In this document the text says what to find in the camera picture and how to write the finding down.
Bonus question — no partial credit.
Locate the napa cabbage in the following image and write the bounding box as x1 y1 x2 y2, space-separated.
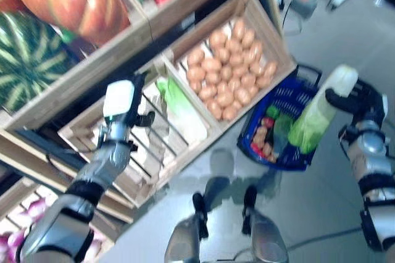
156 76 208 139
288 64 359 155

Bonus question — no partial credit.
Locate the blue plastic shopping basket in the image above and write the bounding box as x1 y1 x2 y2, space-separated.
236 64 323 172

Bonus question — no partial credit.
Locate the brown potato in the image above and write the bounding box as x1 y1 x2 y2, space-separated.
202 58 222 73
231 18 247 39
249 41 264 60
252 127 267 144
263 61 278 78
215 48 231 63
187 48 206 66
207 99 223 119
241 29 256 48
224 39 240 54
186 65 206 82
209 30 228 49
261 144 277 161
222 106 238 121

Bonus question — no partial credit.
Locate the wooden slatted crate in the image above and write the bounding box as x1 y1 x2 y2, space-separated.
0 176 117 263
57 54 223 209
0 0 155 131
162 0 297 140
101 0 257 40

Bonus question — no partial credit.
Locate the dark green vegetable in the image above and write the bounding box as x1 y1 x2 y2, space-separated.
272 114 294 161

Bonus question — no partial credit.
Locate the silver robot right leg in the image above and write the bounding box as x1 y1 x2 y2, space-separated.
241 185 290 263

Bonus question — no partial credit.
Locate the grey power box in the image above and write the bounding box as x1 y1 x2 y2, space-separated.
289 0 321 19

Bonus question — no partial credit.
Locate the wooden display stand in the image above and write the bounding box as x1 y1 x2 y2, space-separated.
0 0 288 263

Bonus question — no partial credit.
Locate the green striped pumpkin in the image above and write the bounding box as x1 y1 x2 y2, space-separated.
0 12 75 113

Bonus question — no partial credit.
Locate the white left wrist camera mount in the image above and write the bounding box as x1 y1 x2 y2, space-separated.
103 80 136 119

